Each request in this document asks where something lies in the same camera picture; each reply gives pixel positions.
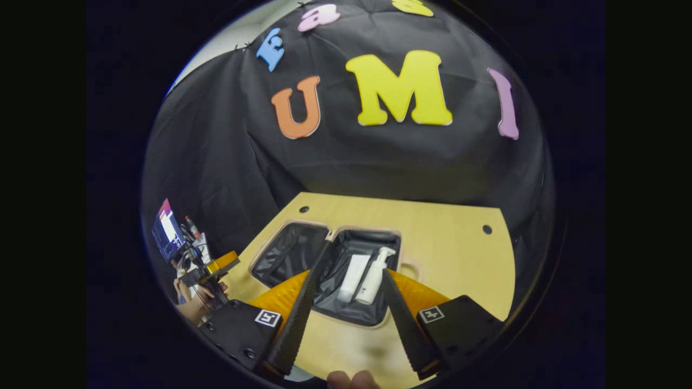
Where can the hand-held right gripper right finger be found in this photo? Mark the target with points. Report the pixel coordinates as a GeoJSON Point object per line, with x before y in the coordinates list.
{"type": "Point", "coordinates": [408, 335]}

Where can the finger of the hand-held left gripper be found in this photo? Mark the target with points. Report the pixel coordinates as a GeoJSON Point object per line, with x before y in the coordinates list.
{"type": "Point", "coordinates": [216, 267]}

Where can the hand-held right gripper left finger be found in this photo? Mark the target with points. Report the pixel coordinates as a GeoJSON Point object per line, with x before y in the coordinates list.
{"type": "Point", "coordinates": [297, 329]}

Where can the white pump bottle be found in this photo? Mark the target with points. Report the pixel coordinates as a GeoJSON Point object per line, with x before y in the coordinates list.
{"type": "Point", "coordinates": [373, 281]}

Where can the white squeeze tube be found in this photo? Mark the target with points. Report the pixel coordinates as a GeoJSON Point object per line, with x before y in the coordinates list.
{"type": "Point", "coordinates": [352, 278]}

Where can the monitor screen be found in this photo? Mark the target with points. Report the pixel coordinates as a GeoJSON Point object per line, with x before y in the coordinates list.
{"type": "Point", "coordinates": [168, 229]}

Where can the black backdrop cloth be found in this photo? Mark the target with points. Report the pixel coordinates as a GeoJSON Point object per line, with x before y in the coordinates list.
{"type": "Point", "coordinates": [351, 162]}

